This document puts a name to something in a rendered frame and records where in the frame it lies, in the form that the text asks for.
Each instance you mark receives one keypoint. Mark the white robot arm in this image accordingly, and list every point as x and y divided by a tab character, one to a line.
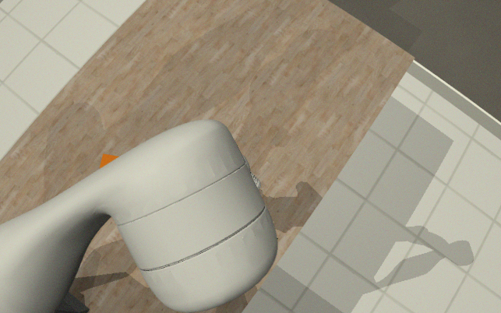
187	207

